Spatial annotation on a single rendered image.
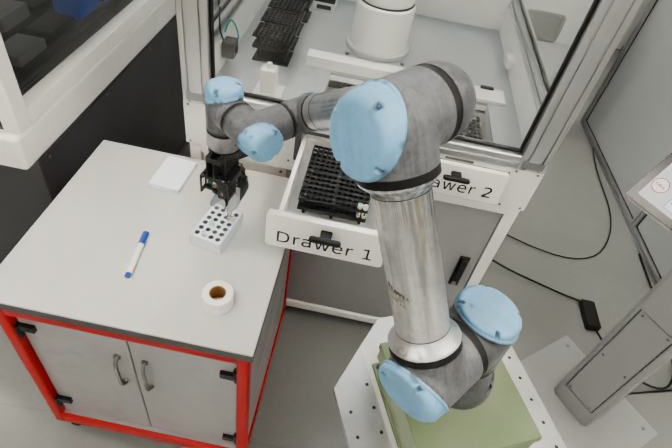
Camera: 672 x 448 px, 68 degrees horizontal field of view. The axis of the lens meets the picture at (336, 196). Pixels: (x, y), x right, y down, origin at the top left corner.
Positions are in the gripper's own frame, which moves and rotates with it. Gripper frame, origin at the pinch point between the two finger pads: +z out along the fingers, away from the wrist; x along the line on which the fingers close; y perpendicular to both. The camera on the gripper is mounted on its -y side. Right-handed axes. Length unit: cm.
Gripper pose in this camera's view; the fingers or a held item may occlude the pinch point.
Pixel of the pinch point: (230, 203)
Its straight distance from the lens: 126.1
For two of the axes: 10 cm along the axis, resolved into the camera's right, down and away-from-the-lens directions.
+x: 9.3, 3.3, -1.6
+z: -1.4, 7.2, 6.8
